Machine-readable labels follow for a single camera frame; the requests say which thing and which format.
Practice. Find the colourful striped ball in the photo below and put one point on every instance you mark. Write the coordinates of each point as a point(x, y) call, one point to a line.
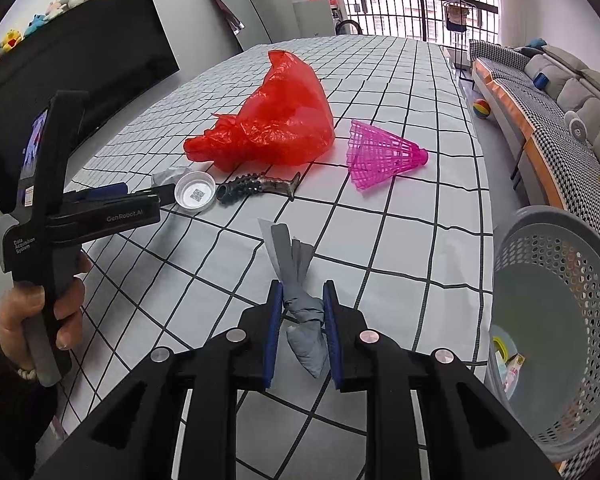
point(481, 109)

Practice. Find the black television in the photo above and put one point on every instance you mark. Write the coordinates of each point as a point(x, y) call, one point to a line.
point(105, 60)

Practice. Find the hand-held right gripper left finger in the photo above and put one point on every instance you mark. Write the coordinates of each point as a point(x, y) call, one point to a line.
point(274, 335)

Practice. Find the red plastic bag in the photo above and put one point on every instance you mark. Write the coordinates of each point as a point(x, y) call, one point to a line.
point(280, 110)

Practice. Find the black clothes stand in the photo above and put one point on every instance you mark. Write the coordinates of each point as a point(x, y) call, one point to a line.
point(460, 15)

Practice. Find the grey perforated plastic basket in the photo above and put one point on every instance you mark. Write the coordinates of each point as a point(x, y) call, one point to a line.
point(555, 320)

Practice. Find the person's left forearm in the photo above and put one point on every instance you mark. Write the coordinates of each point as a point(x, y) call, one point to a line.
point(5, 410)

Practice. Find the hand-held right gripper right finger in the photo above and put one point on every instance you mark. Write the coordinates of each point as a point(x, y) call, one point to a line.
point(332, 335)

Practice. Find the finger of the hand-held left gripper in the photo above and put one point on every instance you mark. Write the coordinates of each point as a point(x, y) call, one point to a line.
point(105, 191)
point(157, 194)

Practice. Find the clear crumpled plastic wrap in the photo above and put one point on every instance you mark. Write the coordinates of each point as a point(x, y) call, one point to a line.
point(167, 176)

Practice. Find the blue plush toy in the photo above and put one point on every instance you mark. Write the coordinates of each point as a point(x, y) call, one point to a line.
point(536, 43)

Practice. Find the dark grey plastic toy animal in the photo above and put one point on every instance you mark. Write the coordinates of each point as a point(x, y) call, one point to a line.
point(255, 187)

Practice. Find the pink plastic shuttlecock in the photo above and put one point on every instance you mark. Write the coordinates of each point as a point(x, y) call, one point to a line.
point(380, 155)

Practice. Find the person's left hand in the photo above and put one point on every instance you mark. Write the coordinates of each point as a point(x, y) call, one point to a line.
point(72, 310)

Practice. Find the white round plastic lid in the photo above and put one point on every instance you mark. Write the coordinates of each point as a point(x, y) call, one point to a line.
point(195, 196)

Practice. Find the white cabinet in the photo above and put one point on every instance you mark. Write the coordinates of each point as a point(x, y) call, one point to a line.
point(314, 19)

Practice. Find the black framed standing mirror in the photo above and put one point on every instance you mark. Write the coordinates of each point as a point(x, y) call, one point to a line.
point(240, 10)

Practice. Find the white checked sheet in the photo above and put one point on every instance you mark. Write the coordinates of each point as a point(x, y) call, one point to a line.
point(380, 240)

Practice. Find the houndstooth sofa cover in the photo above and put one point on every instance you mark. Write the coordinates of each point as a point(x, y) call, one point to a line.
point(555, 145)

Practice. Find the grey cloth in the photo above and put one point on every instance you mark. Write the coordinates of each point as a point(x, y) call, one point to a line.
point(305, 350)

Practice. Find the black window grille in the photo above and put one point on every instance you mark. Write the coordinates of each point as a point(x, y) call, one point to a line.
point(405, 10)

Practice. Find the blue cylinder cushion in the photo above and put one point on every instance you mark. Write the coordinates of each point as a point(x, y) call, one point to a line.
point(542, 81)

